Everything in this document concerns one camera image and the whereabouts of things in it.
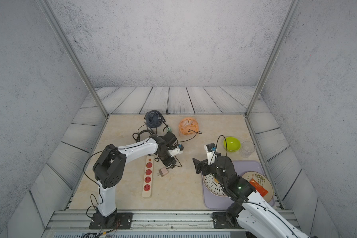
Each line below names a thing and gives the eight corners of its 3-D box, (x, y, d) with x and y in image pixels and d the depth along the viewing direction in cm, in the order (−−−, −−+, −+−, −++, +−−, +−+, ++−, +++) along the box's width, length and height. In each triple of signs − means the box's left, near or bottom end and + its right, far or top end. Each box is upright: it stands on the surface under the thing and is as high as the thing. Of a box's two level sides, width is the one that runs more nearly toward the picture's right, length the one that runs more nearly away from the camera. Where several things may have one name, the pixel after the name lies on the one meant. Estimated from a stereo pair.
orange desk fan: (179, 138, 108) (178, 126, 98) (179, 129, 113) (178, 117, 103) (197, 138, 108) (198, 126, 98) (196, 129, 113) (197, 117, 103)
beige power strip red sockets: (143, 198, 82) (142, 197, 80) (147, 158, 98) (146, 156, 96) (151, 197, 82) (150, 196, 80) (154, 157, 98) (153, 155, 96)
